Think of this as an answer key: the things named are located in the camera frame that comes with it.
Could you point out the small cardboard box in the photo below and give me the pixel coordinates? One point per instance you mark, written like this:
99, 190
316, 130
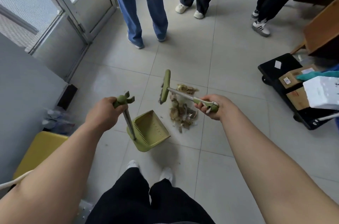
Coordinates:
298, 99

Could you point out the grey tiled floor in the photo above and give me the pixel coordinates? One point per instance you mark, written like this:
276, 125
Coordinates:
238, 46

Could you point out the black platform trolley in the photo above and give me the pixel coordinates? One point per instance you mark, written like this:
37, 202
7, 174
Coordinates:
272, 73

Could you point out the clear plastic water bottle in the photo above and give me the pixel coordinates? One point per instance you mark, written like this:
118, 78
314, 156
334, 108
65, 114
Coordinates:
51, 123
66, 120

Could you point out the grey perforated metal platform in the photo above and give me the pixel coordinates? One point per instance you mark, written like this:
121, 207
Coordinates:
84, 212

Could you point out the person's right white shoe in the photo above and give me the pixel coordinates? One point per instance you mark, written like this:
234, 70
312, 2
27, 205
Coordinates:
166, 173

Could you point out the person's white shoe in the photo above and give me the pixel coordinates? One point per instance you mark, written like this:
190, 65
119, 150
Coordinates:
166, 173
132, 165

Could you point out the person's left forearm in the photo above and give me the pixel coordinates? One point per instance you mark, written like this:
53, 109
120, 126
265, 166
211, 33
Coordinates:
53, 178

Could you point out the green broom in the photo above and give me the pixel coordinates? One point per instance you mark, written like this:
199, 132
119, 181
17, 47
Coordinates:
165, 91

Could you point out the person's left white shoe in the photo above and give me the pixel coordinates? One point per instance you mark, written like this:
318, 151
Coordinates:
132, 165

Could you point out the person's right hand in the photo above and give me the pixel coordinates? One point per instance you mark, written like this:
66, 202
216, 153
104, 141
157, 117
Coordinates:
222, 107

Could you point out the cardboard scraps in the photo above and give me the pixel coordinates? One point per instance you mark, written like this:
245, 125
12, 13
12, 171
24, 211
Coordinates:
182, 112

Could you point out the white foam parcel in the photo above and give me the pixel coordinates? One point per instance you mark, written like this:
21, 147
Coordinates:
323, 92

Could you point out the person's right forearm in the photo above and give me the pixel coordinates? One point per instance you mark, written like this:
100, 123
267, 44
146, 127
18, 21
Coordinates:
278, 173

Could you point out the person's black trousers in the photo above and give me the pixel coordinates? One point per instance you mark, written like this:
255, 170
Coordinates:
148, 202

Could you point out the green dustpan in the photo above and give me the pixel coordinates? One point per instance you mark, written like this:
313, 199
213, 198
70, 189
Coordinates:
153, 128

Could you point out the teal plastic parcel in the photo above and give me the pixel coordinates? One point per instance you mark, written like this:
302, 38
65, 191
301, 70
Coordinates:
317, 74

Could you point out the white paper label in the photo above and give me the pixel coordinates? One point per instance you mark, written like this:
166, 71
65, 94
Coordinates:
278, 64

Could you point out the brown wooden furniture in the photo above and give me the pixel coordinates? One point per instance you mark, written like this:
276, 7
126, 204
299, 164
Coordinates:
323, 28

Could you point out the yellow top blue stool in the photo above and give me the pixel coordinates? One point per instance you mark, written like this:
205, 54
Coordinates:
39, 149

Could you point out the cardboard box white label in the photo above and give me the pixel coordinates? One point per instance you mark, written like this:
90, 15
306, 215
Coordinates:
291, 79

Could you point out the person's left hand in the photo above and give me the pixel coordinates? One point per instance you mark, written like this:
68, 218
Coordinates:
106, 115

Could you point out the fixed glass window panel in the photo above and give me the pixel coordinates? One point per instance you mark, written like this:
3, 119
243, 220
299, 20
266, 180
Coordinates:
26, 7

